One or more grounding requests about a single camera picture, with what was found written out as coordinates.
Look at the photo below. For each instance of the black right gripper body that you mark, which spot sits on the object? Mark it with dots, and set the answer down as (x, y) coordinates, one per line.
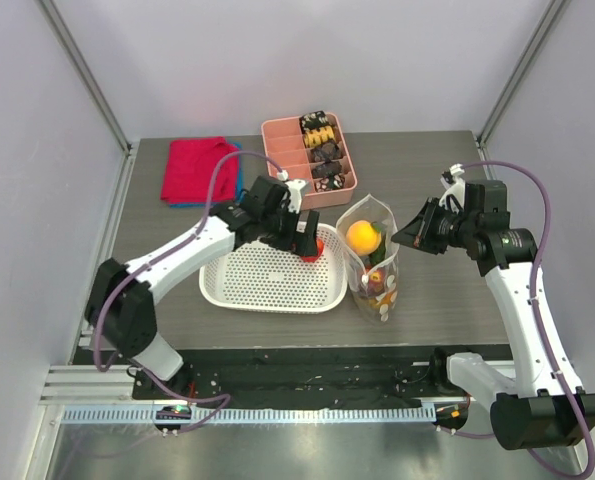
(432, 228)

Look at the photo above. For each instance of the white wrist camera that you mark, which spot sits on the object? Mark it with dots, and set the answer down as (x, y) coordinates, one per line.
(297, 189)
(454, 184)

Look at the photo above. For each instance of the black patterned rolled sock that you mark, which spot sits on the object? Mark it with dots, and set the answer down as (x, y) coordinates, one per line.
(327, 169)

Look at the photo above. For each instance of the white perforated plastic basket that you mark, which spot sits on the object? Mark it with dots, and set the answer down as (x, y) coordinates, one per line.
(258, 278)

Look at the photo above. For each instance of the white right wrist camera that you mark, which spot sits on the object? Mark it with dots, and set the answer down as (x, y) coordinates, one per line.
(454, 184)

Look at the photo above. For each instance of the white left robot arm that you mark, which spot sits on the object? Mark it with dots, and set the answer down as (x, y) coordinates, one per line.
(121, 305)

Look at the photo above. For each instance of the yellow black rolled sock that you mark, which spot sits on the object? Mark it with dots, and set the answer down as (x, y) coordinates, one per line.
(316, 137)

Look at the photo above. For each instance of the pink divided organizer tray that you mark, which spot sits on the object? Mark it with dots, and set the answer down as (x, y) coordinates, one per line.
(282, 139)

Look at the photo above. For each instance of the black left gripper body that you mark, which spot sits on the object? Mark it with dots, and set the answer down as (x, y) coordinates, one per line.
(279, 227)

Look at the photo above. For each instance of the black white speckled sock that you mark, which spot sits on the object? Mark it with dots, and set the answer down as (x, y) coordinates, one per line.
(329, 183)

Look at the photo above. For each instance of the black floral rolled sock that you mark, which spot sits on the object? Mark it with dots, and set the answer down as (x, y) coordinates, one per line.
(313, 121)

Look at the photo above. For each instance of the clear polka dot zip bag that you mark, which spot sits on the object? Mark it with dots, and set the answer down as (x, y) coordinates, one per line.
(371, 209)

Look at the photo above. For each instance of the dark red apple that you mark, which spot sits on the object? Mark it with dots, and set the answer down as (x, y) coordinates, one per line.
(376, 283)

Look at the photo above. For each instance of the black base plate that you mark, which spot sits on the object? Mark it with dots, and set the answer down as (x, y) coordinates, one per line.
(310, 378)

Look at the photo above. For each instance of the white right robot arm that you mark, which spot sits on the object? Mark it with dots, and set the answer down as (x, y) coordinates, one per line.
(545, 403)

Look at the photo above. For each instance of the yellow orange peach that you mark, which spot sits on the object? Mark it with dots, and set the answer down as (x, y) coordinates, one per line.
(363, 238)

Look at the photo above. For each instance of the blue folded cloth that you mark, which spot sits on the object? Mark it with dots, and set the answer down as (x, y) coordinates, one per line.
(177, 204)

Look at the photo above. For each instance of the bright red apple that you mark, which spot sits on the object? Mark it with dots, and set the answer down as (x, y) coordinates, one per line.
(313, 258)

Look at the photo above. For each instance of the white slotted cable duct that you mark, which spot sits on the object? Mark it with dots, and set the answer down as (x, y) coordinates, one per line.
(161, 414)

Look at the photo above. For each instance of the magenta folded cloth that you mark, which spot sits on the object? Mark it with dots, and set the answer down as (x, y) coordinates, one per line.
(187, 170)

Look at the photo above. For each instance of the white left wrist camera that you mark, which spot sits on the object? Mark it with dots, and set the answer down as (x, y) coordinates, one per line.
(297, 189)

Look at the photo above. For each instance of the orange toy pineapple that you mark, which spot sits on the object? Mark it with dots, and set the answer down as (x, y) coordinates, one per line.
(375, 261)

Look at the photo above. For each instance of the dark brown rolled sock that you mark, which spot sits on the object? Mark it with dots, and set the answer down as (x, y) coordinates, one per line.
(326, 152)

